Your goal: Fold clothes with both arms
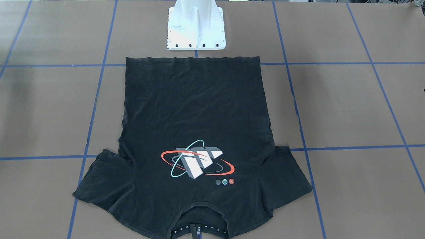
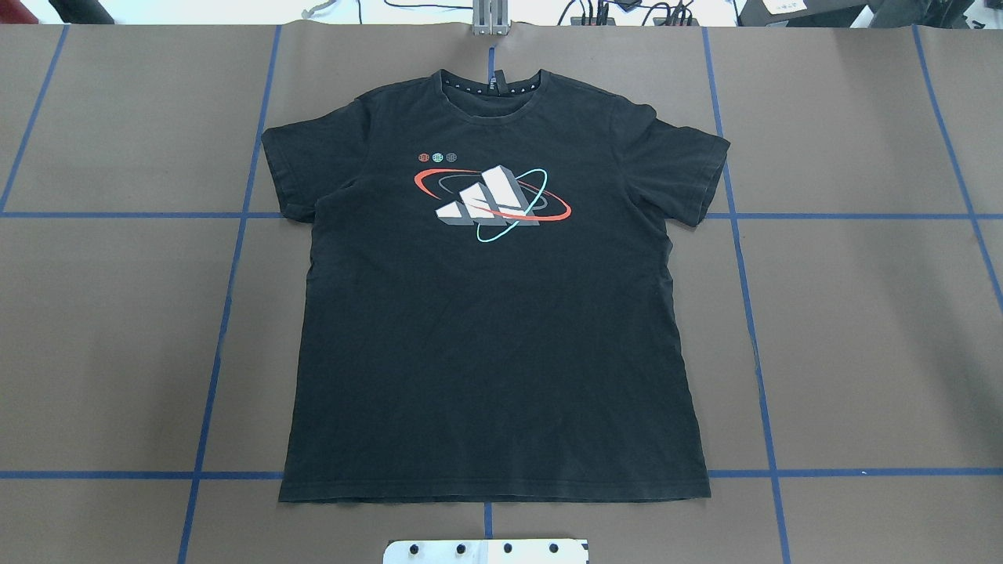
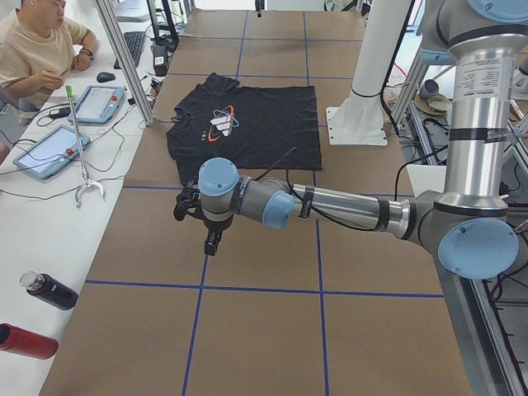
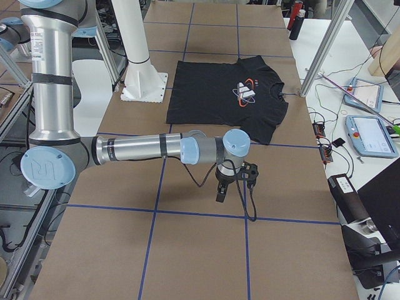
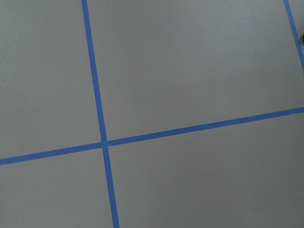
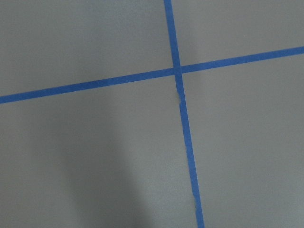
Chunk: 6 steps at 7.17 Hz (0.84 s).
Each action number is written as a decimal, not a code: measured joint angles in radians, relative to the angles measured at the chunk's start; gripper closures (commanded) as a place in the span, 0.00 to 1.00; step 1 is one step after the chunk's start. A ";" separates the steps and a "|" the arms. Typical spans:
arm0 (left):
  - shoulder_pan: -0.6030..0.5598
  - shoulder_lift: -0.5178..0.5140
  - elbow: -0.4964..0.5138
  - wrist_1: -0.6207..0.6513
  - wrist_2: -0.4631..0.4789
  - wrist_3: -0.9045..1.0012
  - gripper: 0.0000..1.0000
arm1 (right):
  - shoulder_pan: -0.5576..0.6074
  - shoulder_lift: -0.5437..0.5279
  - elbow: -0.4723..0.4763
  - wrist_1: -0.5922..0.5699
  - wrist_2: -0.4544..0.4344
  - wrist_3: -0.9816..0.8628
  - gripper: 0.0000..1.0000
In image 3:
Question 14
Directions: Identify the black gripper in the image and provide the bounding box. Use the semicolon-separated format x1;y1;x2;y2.
202;209;233;257

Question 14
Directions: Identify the metal reacher grabber tool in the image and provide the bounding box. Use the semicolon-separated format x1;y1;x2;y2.
65;85;105;209

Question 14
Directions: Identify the black computer keyboard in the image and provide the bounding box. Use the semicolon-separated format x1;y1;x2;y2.
123;31;146;68

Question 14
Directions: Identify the seated person in beige shirt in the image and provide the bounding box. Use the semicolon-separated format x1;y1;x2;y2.
1;0;99;112

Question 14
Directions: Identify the black box with label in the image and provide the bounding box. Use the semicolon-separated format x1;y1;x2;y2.
151;45;169;77

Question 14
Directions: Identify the red water bottle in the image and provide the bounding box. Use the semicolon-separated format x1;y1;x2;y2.
1;323;59;360

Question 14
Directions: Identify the white plastic chair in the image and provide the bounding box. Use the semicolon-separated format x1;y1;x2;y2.
407;164;446;197

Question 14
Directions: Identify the black water bottle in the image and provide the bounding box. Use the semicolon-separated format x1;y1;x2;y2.
19;271;78;310

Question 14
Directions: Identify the aluminium frame post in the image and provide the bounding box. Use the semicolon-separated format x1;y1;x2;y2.
94;0;153;126

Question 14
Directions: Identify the black computer mouse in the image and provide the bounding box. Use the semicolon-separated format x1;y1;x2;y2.
97;72;116;83

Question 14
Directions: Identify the near blue teach pendant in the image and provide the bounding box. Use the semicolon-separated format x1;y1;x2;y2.
12;125;78;180

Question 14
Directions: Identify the blue teach pendant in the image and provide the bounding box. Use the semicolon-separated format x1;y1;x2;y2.
75;85;125;125
12;125;78;180

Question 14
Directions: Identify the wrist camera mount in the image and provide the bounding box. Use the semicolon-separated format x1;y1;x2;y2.
173;178;204;221

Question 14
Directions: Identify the far blue teach pendant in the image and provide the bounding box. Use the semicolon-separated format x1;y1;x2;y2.
75;85;125;125

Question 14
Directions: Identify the black printed t-shirt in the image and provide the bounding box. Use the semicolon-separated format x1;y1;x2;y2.
167;73;323;184

